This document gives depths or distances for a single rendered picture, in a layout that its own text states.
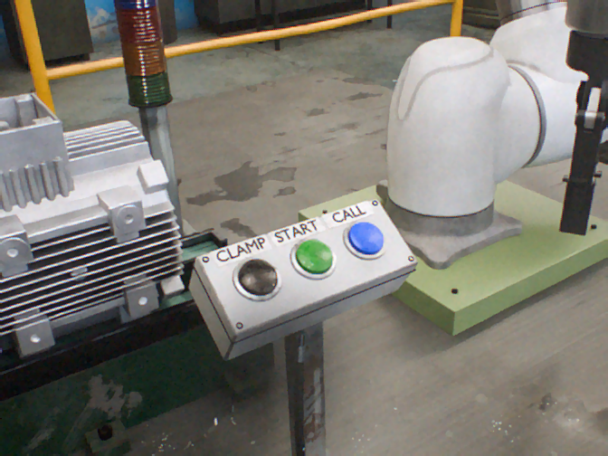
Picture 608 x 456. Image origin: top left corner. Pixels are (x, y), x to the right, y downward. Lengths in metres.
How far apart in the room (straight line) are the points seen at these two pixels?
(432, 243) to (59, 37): 4.68
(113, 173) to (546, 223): 0.67
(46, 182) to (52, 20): 4.79
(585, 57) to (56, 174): 0.53
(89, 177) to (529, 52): 0.64
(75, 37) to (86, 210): 4.85
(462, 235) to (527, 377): 0.23
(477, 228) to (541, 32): 0.29
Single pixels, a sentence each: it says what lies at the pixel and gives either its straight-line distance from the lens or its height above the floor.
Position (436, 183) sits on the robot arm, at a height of 0.95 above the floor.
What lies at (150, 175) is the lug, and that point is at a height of 1.08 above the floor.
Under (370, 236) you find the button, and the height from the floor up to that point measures 1.07.
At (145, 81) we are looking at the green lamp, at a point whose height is 1.07.
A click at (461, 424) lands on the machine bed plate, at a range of 0.79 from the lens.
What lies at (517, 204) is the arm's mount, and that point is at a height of 0.84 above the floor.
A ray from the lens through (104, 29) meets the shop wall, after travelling 6.08.
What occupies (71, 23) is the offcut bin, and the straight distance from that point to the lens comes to 5.47.
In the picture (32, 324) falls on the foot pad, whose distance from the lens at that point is 0.67.
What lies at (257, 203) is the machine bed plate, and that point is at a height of 0.80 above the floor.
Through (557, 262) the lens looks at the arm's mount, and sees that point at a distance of 1.01.
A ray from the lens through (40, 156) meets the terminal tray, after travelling 0.65.
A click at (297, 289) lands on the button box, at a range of 0.53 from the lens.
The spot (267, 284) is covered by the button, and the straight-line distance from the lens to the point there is 0.51.
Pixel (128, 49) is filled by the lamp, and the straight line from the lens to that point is 1.01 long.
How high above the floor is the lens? 1.35
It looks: 28 degrees down
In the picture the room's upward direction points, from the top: 2 degrees counter-clockwise
